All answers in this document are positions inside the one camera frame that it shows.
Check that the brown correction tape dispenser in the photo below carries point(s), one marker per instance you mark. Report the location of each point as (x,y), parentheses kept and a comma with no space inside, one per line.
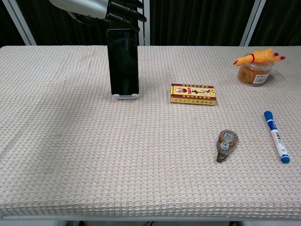
(225,143)

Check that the beige waffle tablecloth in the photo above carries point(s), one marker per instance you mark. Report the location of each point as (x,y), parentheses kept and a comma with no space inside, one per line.
(150,176)

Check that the grey slanted frame post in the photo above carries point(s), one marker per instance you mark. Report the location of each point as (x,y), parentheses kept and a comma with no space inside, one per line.
(20,23)
(252,23)

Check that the yellow red printed box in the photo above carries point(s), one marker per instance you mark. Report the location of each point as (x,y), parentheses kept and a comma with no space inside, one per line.
(192,94)

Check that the grey upright frame post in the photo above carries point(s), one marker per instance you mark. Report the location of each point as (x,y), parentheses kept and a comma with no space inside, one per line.
(144,35)

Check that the white folding phone stand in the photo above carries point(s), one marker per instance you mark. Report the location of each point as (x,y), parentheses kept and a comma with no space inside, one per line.
(124,97)

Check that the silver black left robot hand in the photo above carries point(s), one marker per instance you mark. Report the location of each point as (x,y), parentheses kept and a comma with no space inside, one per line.
(89,8)

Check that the yellow rubber chicken toy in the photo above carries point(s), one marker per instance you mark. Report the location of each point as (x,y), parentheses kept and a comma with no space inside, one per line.
(258,56)

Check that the blue white marker pen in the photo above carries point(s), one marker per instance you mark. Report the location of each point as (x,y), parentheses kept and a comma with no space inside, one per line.
(276,137)

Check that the black smartphone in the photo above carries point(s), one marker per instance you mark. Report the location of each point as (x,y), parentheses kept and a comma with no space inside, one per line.
(123,66)

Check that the black pleated curtain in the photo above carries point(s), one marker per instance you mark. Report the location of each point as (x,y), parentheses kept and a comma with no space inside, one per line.
(200,18)

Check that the clear jar of rubber bands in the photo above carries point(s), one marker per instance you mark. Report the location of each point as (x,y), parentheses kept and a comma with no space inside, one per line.
(252,75)

